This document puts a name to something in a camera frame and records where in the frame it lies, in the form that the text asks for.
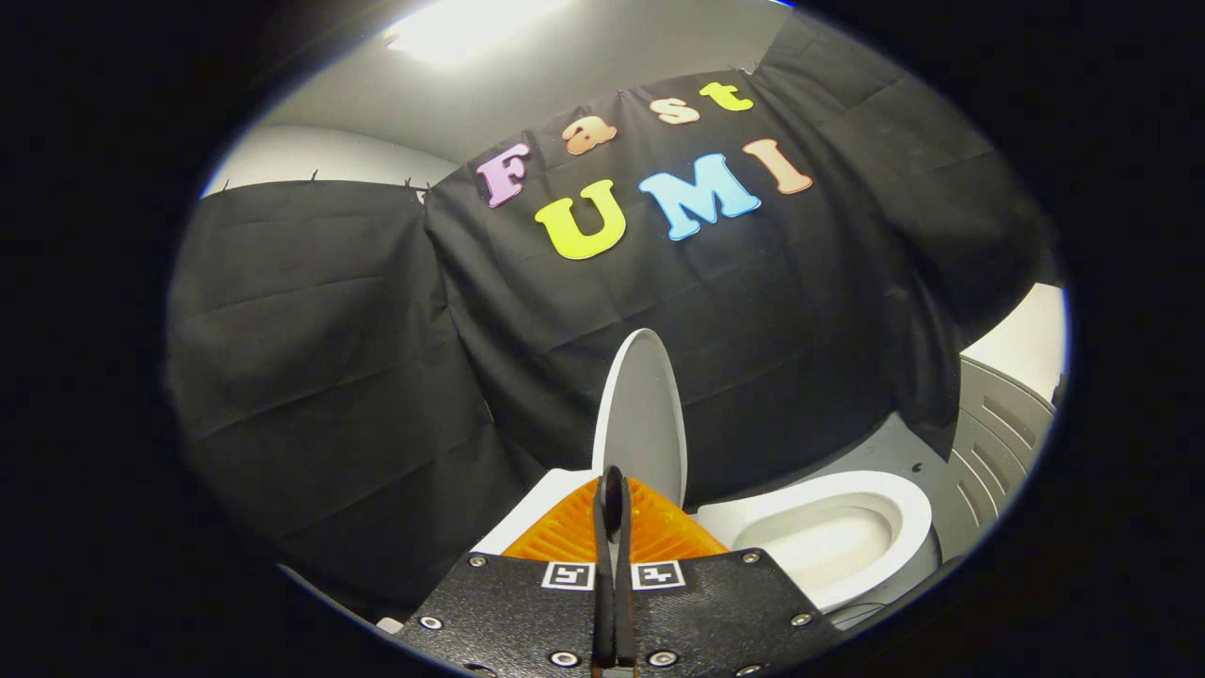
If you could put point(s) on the black round lid pull tab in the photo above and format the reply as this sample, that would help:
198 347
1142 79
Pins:
613 492

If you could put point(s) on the large ceiling light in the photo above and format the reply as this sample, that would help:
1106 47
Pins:
461 24

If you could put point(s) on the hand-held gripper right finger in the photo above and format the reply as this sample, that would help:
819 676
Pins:
625 584

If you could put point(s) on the white panelled cabinet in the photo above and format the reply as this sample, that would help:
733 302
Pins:
998 443

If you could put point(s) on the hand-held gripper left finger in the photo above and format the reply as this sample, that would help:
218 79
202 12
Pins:
601 584

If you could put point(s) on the black backdrop cloth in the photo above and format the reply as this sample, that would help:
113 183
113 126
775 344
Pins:
377 377

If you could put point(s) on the white toilet lid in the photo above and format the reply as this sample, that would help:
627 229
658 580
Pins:
645 414

